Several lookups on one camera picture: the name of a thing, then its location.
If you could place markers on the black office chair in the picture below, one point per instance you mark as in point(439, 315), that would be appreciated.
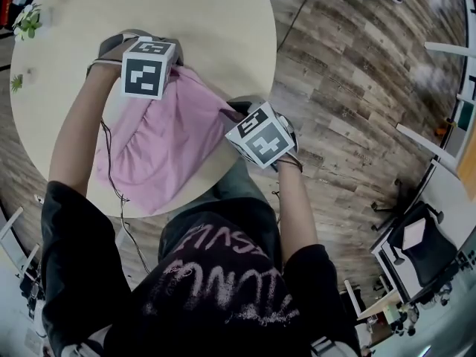
point(427, 247)

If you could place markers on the wooden desk white frame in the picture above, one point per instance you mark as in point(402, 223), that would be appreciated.
point(466, 158)

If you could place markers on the person's right forearm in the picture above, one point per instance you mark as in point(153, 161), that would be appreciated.
point(297, 206)

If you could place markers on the white flower potted plant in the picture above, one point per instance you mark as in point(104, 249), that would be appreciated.
point(28, 22)

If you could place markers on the small green potted plant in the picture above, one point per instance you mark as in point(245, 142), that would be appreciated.
point(16, 83)

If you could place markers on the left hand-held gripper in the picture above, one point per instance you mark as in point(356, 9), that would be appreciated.
point(145, 73)

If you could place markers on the person's grey jeans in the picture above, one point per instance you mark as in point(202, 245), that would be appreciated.
point(238, 184)

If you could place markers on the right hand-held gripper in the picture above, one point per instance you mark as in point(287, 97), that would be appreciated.
point(264, 140)

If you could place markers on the person's left forearm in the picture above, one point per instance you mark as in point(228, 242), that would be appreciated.
point(78, 132)

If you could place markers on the pink printed sweatshirt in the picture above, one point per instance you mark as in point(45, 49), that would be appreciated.
point(167, 143)

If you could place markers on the person's black printed t-shirt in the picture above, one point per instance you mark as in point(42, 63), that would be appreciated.
point(208, 296)

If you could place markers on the red box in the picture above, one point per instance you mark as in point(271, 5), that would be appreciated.
point(5, 6)

